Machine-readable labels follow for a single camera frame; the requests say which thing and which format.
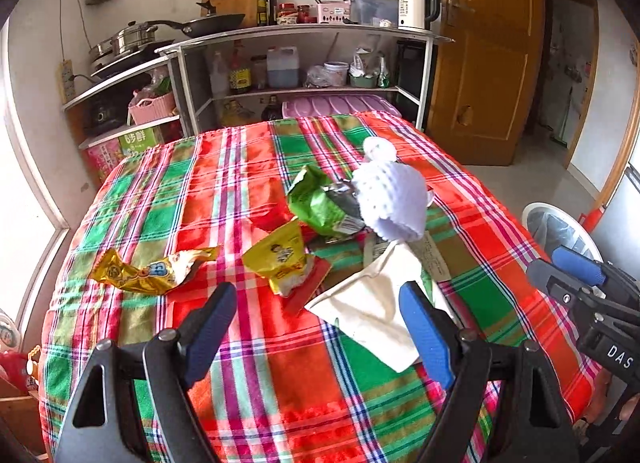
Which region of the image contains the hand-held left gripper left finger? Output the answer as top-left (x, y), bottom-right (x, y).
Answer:
top-left (52, 282), bottom-right (238, 463)

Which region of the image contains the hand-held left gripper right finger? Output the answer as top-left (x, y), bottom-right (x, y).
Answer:
top-left (398, 281), bottom-right (581, 463)

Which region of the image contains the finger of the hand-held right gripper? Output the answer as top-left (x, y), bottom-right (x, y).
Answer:
top-left (551, 245), bottom-right (609, 287)
top-left (526, 258), bottom-right (609, 329)

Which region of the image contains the white paper bag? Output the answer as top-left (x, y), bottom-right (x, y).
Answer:
top-left (305, 242), bottom-right (458, 374)

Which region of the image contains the printed beige wrapper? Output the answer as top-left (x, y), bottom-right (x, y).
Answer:
top-left (412, 233), bottom-right (453, 286)

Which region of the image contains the gold snack wrapper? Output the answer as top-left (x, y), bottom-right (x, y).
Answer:
top-left (89, 245), bottom-right (221, 296)

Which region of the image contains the yellow snack packet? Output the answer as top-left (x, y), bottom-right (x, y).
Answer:
top-left (242, 220), bottom-right (317, 298)

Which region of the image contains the red wrapper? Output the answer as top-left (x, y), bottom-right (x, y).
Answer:
top-left (282, 253), bottom-right (333, 316)

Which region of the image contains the white foam fruit net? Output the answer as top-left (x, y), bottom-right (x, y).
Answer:
top-left (352, 137), bottom-right (435, 243)

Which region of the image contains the green snack bag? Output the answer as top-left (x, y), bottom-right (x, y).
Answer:
top-left (287, 164), bottom-right (368, 236)

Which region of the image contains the plaid tablecloth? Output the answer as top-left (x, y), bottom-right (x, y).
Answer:
top-left (39, 112), bottom-right (603, 463)

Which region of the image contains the green cardboard box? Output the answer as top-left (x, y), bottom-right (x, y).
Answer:
top-left (80, 126), bottom-right (166, 184)

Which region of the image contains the wooden door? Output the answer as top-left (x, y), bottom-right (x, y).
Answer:
top-left (427, 0), bottom-right (546, 167)

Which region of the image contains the pink plastic basket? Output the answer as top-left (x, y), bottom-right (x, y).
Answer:
top-left (128, 90), bottom-right (177, 125)

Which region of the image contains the purple plastic lid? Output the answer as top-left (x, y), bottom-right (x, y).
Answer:
top-left (281, 94), bottom-right (403, 119)

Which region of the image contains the clear plastic bottle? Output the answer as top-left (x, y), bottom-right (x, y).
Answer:
top-left (209, 50), bottom-right (230, 96)

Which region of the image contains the soy sauce bottle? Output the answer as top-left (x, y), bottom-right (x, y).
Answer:
top-left (229, 46), bottom-right (252, 94)

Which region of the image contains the small white shelf unit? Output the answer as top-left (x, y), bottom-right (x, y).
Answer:
top-left (62, 56), bottom-right (187, 179)

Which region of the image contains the green bowl with bags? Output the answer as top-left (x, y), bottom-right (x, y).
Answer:
top-left (349, 48), bottom-right (391, 89)

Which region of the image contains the white jerry can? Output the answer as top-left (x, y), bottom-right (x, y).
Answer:
top-left (266, 46), bottom-right (300, 89)

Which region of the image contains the crumpled plastic bag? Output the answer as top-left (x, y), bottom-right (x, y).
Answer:
top-left (305, 64), bottom-right (331, 89)

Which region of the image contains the black induction cooker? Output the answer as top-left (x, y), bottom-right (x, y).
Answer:
top-left (90, 40), bottom-right (176, 79)

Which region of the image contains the white plastic tub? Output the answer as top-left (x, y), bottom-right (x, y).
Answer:
top-left (324, 62), bottom-right (350, 87)

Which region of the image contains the white power strip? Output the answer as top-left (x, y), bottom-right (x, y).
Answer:
top-left (57, 60), bottom-right (76, 104)

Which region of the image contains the steel steamer pot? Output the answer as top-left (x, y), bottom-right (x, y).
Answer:
top-left (90, 26), bottom-right (158, 59)

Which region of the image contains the black frying pan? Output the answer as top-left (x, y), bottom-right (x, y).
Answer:
top-left (135, 13), bottom-right (246, 39)

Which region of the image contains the large white shelf unit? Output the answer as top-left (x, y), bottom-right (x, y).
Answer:
top-left (155, 23), bottom-right (456, 136)

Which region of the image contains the white electric kettle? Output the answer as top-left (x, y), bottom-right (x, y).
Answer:
top-left (398, 0), bottom-right (442, 31)

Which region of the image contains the clear storage box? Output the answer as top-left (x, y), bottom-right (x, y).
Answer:
top-left (345, 0), bottom-right (401, 26)

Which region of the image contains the pink utensil holder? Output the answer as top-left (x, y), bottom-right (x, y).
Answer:
top-left (315, 2), bottom-right (351, 24)

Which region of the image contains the white window frame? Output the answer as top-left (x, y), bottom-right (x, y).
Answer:
top-left (0, 18), bottom-right (71, 329)

